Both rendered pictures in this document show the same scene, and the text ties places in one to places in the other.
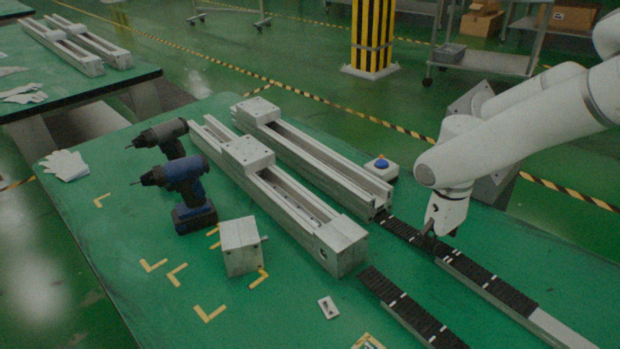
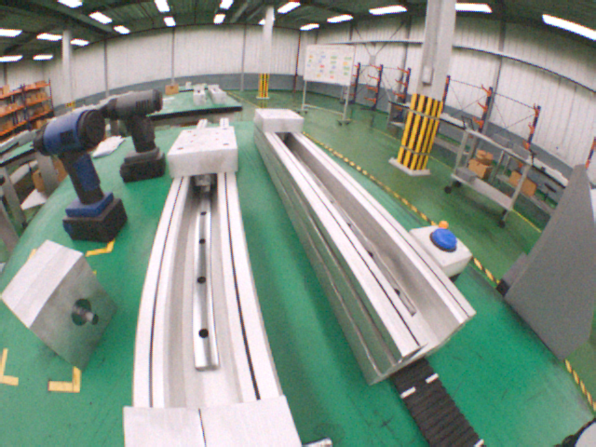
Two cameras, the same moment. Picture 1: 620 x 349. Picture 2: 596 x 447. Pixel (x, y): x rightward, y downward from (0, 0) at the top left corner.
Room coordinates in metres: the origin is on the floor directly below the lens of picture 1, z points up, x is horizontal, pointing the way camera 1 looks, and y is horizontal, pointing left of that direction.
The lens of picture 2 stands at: (0.67, -0.10, 1.02)
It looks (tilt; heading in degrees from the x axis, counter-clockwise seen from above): 36 degrees down; 14
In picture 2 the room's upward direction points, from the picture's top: 6 degrees clockwise
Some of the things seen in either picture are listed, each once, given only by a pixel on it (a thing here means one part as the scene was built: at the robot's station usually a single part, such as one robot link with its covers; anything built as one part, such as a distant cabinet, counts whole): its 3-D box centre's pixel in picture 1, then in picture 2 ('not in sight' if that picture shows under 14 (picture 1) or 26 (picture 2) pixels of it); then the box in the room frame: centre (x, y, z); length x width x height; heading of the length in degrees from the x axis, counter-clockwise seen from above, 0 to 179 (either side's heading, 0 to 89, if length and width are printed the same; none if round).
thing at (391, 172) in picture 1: (378, 173); (431, 257); (0.95, -0.24, 0.81); 0.10 x 0.08 x 0.06; 125
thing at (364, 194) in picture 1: (296, 149); (301, 171); (1.11, 0.01, 0.82); 0.80 x 0.10 x 0.09; 35
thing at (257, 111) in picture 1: (258, 113); (277, 123); (1.31, 0.16, 0.87); 0.16 x 0.11 x 0.07; 35
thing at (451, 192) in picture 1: (451, 183); not in sight; (0.62, -0.32, 1.01); 0.09 x 0.08 x 0.03; 125
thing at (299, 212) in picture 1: (250, 169); (208, 177); (1.00, 0.17, 0.82); 0.80 x 0.10 x 0.09; 35
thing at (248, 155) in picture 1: (248, 157); (206, 154); (1.00, 0.17, 0.87); 0.16 x 0.11 x 0.07; 35
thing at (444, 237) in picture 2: (381, 164); (443, 239); (0.95, -0.25, 0.84); 0.04 x 0.04 x 0.02
